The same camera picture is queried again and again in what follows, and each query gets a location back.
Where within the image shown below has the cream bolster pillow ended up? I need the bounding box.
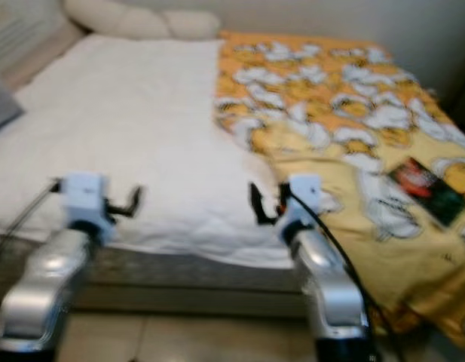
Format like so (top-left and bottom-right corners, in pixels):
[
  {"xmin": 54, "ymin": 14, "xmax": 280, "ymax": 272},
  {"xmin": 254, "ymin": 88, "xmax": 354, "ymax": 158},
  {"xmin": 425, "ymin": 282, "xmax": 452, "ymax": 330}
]
[{"xmin": 64, "ymin": 0, "xmax": 222, "ymax": 42}]

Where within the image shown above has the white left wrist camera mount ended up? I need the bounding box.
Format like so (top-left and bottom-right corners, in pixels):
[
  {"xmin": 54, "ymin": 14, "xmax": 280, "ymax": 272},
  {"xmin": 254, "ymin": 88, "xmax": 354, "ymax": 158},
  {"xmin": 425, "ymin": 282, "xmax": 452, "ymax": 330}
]
[{"xmin": 61, "ymin": 172, "xmax": 112, "ymax": 227}]

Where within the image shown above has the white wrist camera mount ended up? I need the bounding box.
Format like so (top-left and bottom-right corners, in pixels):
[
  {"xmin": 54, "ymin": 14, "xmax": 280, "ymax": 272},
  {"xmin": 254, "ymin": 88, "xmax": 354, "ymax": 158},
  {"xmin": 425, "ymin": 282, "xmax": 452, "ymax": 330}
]
[
  {"xmin": 61, "ymin": 172, "xmax": 112, "ymax": 227},
  {"xmin": 289, "ymin": 173, "xmax": 323, "ymax": 227}
]

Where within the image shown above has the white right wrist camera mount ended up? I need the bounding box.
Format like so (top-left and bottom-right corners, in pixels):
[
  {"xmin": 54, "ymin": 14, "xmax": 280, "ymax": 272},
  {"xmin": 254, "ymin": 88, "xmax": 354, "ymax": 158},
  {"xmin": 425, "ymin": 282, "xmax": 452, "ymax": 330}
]
[{"xmin": 289, "ymin": 173, "xmax": 323, "ymax": 227}]

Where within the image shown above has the grey fluffy pillow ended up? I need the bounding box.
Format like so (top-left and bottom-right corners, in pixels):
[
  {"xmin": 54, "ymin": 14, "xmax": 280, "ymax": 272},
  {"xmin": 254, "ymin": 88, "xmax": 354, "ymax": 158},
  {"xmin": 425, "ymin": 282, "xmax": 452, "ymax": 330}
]
[{"xmin": 0, "ymin": 75, "xmax": 26, "ymax": 137}]

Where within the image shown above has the beige printed headboard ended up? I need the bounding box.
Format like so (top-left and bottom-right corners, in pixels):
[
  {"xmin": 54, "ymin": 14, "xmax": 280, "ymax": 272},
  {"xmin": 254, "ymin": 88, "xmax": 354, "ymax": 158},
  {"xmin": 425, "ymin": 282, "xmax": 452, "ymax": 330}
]
[{"xmin": 0, "ymin": 0, "xmax": 82, "ymax": 87}]

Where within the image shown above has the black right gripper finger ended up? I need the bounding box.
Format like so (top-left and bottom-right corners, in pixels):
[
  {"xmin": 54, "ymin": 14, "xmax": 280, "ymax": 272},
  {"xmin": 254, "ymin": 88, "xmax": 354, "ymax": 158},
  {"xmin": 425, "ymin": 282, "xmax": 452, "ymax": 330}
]
[{"xmin": 249, "ymin": 183, "xmax": 272, "ymax": 225}]

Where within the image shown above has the yellow egg cartoon blanket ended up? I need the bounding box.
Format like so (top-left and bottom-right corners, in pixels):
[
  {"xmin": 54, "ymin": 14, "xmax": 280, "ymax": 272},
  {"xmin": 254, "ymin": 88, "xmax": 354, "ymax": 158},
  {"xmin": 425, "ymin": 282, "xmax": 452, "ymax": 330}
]
[{"xmin": 217, "ymin": 30, "xmax": 465, "ymax": 348}]

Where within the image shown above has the white quilted mattress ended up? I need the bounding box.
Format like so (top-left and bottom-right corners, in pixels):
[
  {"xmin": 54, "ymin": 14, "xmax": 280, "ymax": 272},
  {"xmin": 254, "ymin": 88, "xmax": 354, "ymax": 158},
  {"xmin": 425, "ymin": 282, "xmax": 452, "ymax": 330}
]
[{"xmin": 0, "ymin": 34, "xmax": 301, "ymax": 271}]

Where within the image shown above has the dark red green book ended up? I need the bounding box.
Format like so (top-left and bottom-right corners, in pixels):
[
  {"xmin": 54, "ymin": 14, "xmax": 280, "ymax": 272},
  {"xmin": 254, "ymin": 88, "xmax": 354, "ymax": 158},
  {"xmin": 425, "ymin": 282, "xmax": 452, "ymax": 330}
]
[{"xmin": 387, "ymin": 157, "xmax": 465, "ymax": 227}]

